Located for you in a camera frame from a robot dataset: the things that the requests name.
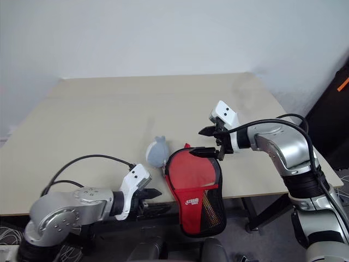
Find grey round plush object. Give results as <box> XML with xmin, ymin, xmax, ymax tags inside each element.
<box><xmin>146</xmin><ymin>135</ymin><xmax>171</xmax><ymax>169</ymax></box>

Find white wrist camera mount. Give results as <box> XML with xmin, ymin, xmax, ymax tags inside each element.
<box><xmin>114</xmin><ymin>163</ymin><xmax>152</xmax><ymax>221</ymax></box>
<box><xmin>209</xmin><ymin>100</ymin><xmax>240</xmax><ymax>129</ymax></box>

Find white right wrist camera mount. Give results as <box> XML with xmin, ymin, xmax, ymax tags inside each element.
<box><xmin>209</xmin><ymin>100</ymin><xmax>240</xmax><ymax>129</ymax></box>

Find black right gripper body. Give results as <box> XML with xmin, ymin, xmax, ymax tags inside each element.
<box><xmin>212</xmin><ymin>117</ymin><xmax>234</xmax><ymax>162</ymax></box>

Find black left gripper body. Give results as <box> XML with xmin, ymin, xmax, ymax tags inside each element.
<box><xmin>131</xmin><ymin>188</ymin><xmax>149</xmax><ymax>219</ymax></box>

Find red table tennis paddle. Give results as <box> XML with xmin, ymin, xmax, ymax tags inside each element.
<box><xmin>169</xmin><ymin>151</ymin><xmax>219</xmax><ymax>189</ymax></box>

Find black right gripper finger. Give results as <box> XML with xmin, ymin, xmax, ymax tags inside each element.
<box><xmin>190</xmin><ymin>147</ymin><xmax>219</xmax><ymax>158</ymax></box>
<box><xmin>198</xmin><ymin>124</ymin><xmax>219</xmax><ymax>137</ymax></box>

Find black panel with orange tape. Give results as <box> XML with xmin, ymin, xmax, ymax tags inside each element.
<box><xmin>303</xmin><ymin>51</ymin><xmax>349</xmax><ymax>173</ymax></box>

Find dark rounded shape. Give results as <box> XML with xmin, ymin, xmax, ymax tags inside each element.
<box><xmin>201</xmin><ymin>237</ymin><xmax>229</xmax><ymax>262</ymax></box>
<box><xmin>127</xmin><ymin>236</ymin><xmax>167</xmax><ymax>262</ymax></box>

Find white tangled floor wires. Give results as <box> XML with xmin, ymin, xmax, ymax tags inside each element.
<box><xmin>0</xmin><ymin>225</ymin><xmax>27</xmax><ymax>248</ymax></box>
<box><xmin>333</xmin><ymin>184</ymin><xmax>349</xmax><ymax>204</ymax></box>

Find black metal table leg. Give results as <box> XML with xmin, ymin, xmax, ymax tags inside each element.
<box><xmin>240</xmin><ymin>194</ymin><xmax>290</xmax><ymax>236</ymax></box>

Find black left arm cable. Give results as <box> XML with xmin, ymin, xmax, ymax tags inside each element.
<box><xmin>40</xmin><ymin>154</ymin><xmax>136</xmax><ymax>198</ymax></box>

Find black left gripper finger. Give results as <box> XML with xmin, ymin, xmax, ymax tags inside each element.
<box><xmin>146</xmin><ymin>206</ymin><xmax>172</xmax><ymax>218</ymax></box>
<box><xmin>141</xmin><ymin>188</ymin><xmax>163</xmax><ymax>200</ymax></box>

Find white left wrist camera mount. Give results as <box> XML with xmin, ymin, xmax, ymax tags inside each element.
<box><xmin>114</xmin><ymin>163</ymin><xmax>152</xmax><ymax>221</ymax></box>

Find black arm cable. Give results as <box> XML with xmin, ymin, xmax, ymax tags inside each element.
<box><xmin>40</xmin><ymin>154</ymin><xmax>136</xmax><ymax>198</ymax></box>
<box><xmin>223</xmin><ymin>113</ymin><xmax>349</xmax><ymax>233</ymax></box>

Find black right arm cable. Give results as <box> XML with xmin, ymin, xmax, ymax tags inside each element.
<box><xmin>223</xmin><ymin>113</ymin><xmax>349</xmax><ymax>233</ymax></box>

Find red black paddle case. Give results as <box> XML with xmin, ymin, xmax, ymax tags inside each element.
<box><xmin>164</xmin><ymin>142</ymin><xmax>227</xmax><ymax>239</ymax></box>

